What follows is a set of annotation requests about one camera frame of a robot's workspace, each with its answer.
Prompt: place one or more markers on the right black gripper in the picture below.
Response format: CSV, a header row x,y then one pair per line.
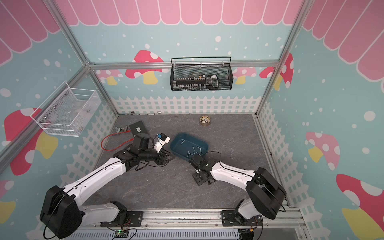
x,y
195,176

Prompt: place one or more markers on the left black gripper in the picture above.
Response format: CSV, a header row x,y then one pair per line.
x,y
161,160

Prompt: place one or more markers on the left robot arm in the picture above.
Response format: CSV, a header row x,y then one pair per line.
x,y
63,210

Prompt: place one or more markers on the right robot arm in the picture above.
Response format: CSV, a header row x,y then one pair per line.
x,y
266,194

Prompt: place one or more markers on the teal plastic storage box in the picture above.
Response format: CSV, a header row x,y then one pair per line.
x,y
188,143

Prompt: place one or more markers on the black power adapter box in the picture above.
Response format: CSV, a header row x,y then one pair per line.
x,y
138,128

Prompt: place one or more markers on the brown tape roll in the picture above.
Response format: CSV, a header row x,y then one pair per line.
x,y
205,121

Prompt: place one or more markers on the small green circuit board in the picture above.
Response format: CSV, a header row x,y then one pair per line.
x,y
121,234

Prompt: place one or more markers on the items in black basket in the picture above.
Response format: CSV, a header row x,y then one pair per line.
x,y
200,83

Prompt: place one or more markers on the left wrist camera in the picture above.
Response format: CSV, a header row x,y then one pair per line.
x,y
160,140

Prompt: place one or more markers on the silver metal bracket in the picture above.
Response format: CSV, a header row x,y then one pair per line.
x,y
120,130

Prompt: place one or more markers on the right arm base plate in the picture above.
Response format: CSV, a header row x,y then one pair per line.
x,y
234,219

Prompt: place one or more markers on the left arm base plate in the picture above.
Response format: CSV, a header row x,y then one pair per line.
x,y
130,219

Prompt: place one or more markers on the black wire mesh basket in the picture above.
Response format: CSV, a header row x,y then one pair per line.
x,y
201,74

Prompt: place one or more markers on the white wire basket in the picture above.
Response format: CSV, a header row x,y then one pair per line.
x,y
67,111

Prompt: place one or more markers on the aluminium front rail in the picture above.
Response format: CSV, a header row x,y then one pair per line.
x,y
210,219

